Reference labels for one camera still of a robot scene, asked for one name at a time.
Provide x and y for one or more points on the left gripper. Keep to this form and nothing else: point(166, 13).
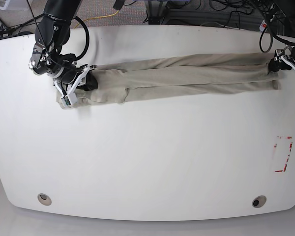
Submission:
point(284, 59)

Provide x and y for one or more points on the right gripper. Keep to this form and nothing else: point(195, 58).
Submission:
point(64, 79)

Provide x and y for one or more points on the beige T-shirt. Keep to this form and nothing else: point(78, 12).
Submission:
point(180, 76)

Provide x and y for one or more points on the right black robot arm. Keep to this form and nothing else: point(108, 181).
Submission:
point(50, 35)

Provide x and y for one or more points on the white power strip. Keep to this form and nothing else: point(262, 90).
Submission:
point(263, 26)

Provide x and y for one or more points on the red tape rectangle marking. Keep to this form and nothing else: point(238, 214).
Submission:
point(281, 153)

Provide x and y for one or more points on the black tripod stand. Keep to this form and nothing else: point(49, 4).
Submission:
point(16, 23)

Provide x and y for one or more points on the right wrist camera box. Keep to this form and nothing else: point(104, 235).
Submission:
point(69, 100)

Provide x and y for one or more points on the left table cable grommet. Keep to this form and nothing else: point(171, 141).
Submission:
point(44, 199)

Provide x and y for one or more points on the table cable grommet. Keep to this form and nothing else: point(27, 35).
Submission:
point(44, 199)
point(259, 201)

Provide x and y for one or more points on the right table cable grommet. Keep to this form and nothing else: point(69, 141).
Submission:
point(259, 201)

